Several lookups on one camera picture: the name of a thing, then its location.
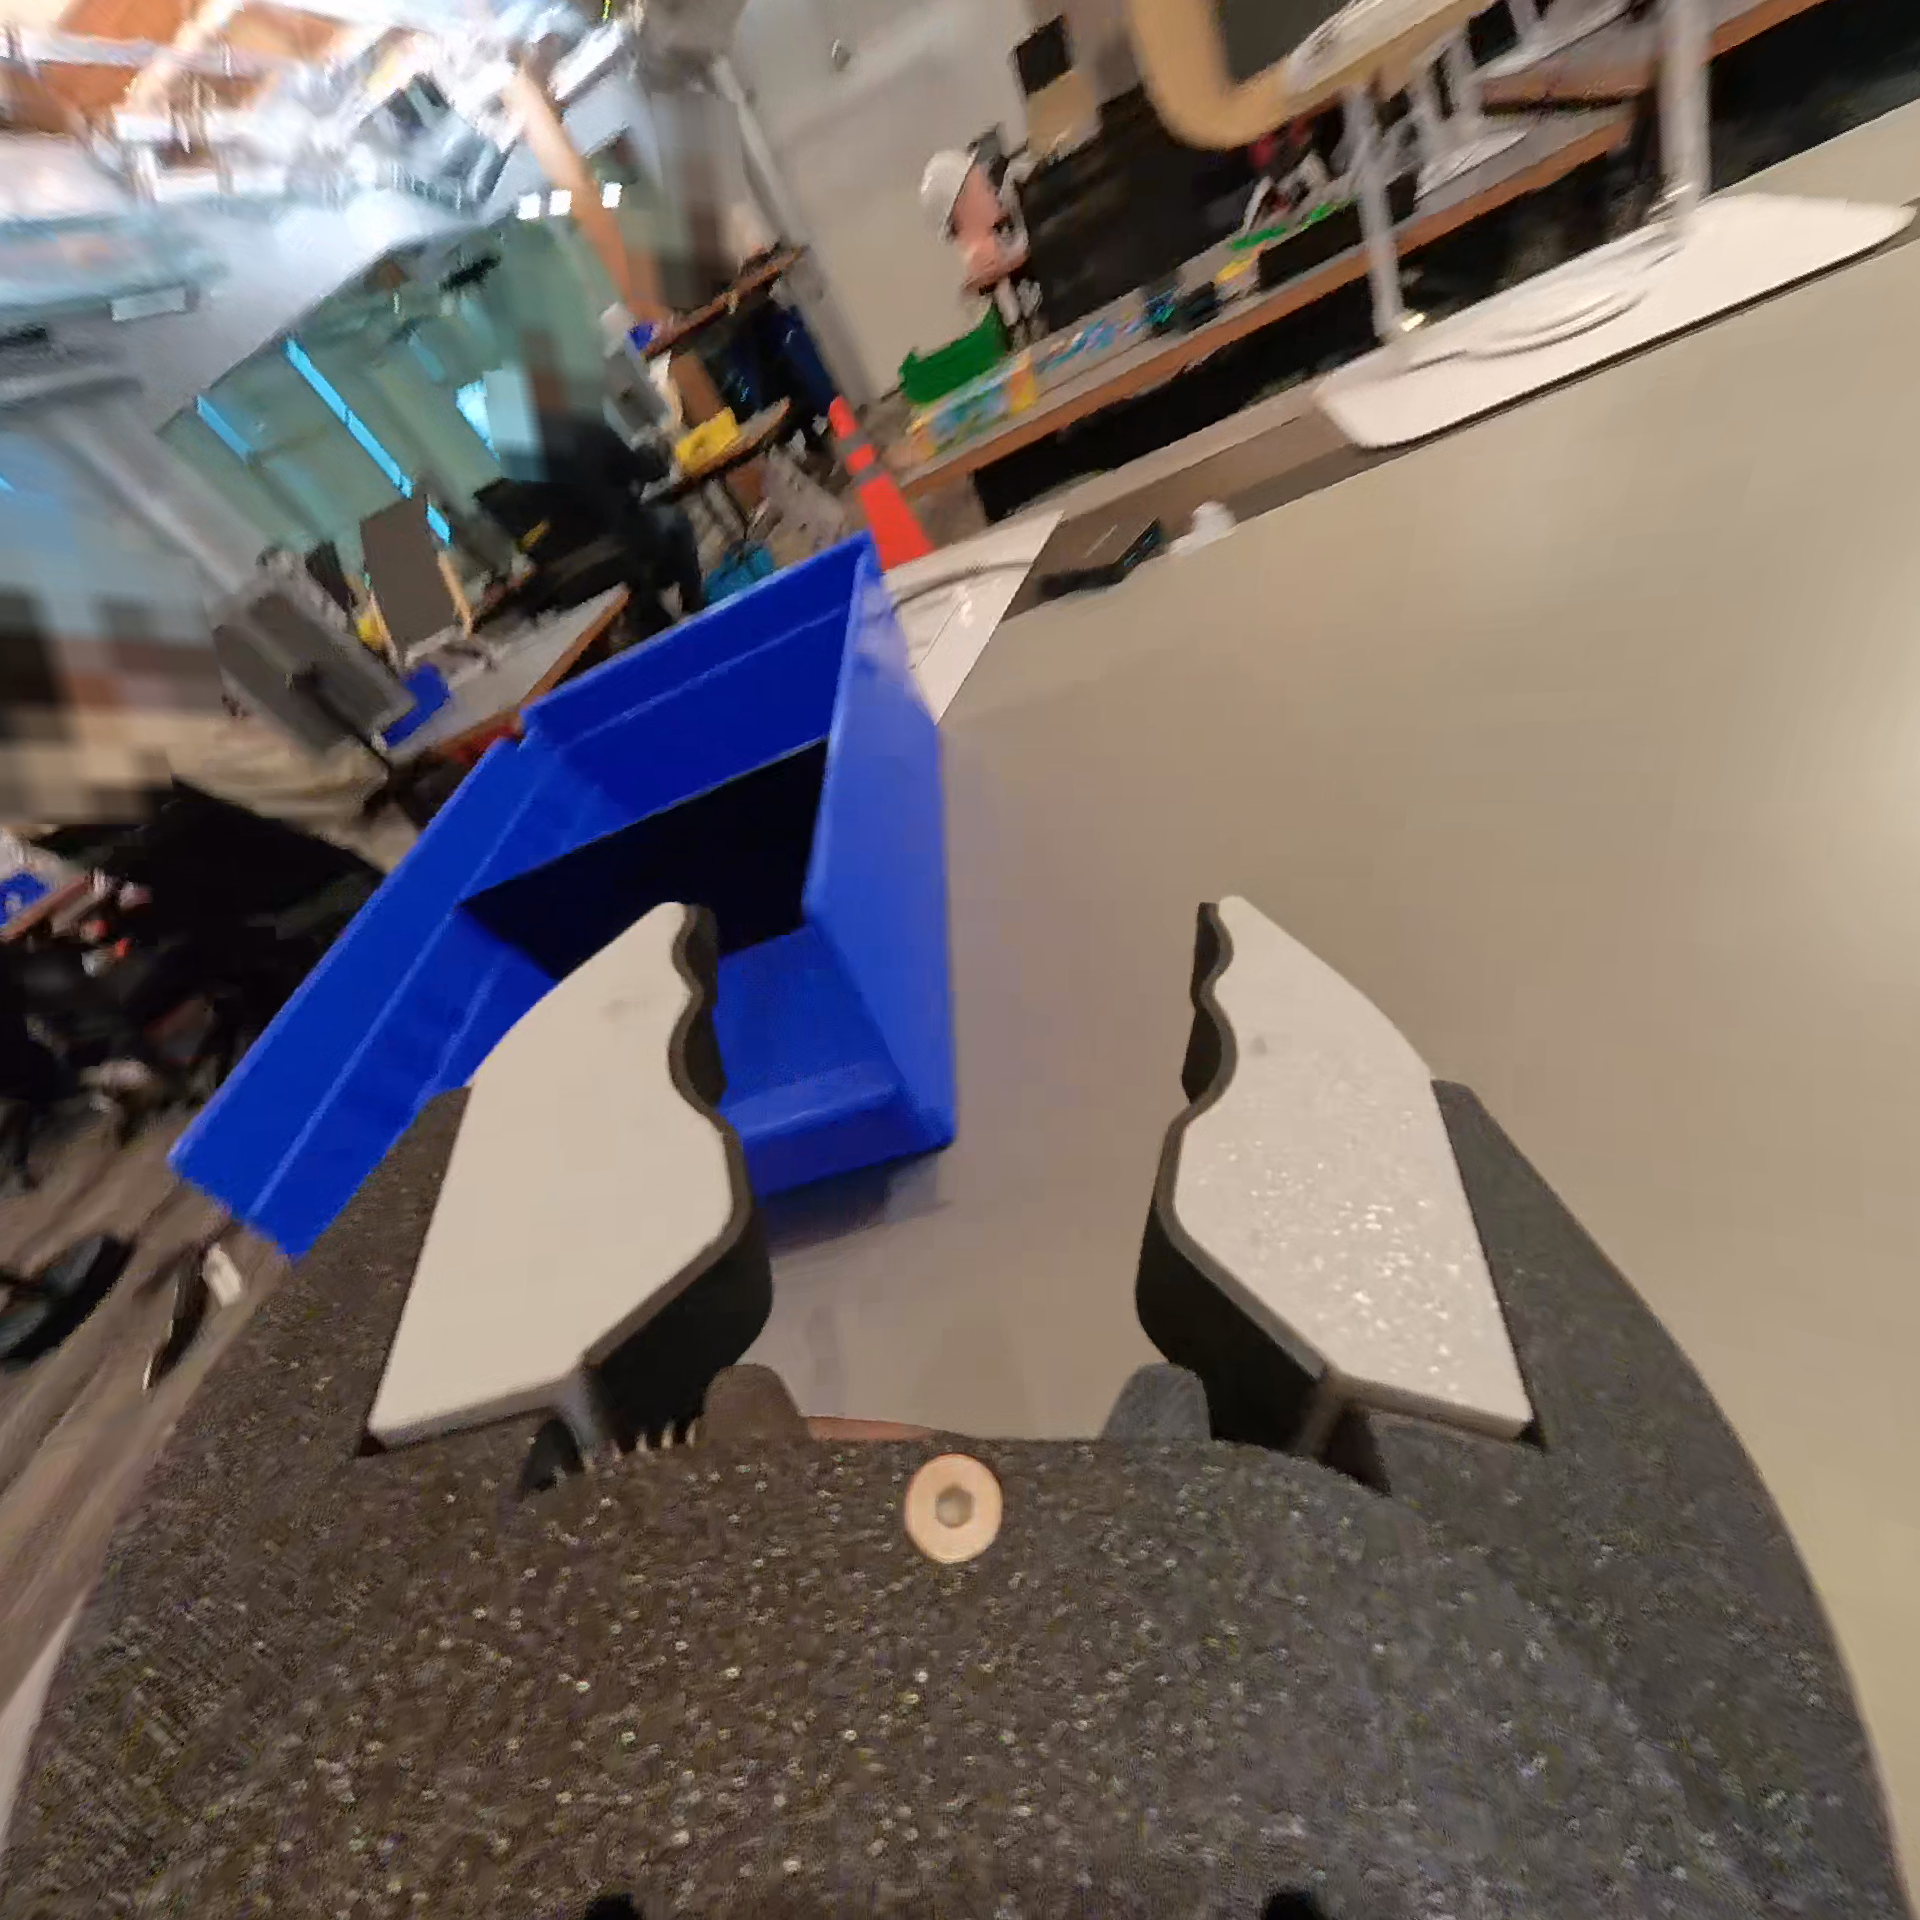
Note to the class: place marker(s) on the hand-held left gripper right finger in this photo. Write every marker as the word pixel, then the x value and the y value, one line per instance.
pixel 1336 1201

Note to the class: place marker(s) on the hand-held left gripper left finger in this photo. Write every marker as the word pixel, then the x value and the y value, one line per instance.
pixel 571 1201

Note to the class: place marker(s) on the black office chair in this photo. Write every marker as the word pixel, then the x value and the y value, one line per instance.
pixel 255 902

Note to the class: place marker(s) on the blue plastic bin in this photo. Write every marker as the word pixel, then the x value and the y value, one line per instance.
pixel 886 841

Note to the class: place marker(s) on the grey monitor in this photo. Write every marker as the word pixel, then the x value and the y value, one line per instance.
pixel 300 659

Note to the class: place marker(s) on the small black device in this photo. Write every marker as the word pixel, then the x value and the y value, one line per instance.
pixel 1110 555

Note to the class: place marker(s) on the orange traffic cone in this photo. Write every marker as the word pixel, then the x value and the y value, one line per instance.
pixel 887 510

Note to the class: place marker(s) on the colourful printed box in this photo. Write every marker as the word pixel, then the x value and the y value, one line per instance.
pixel 975 413

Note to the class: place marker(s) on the long wooden workbench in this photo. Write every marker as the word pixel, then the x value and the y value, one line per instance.
pixel 1201 335

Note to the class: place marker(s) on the green plastic bin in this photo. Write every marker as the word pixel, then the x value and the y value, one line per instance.
pixel 951 368

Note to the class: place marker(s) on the toy figure white helmet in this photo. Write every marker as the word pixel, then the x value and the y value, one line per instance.
pixel 975 209

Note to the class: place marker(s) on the wooden-edged black board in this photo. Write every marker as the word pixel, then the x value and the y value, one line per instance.
pixel 1186 90

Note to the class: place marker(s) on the white flat base plate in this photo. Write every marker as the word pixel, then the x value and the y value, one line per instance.
pixel 960 631

